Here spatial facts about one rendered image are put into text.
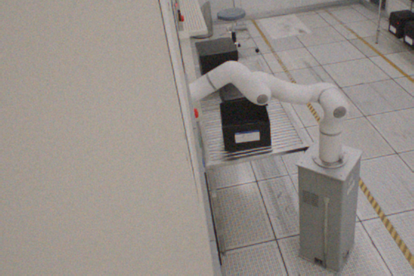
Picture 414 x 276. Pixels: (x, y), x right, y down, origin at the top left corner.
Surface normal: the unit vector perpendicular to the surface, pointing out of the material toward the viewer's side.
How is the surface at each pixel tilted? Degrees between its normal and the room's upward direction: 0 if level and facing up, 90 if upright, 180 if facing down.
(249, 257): 0
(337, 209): 90
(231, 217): 0
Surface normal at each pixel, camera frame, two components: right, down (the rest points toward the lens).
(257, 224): -0.08, -0.84
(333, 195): -0.55, 0.48
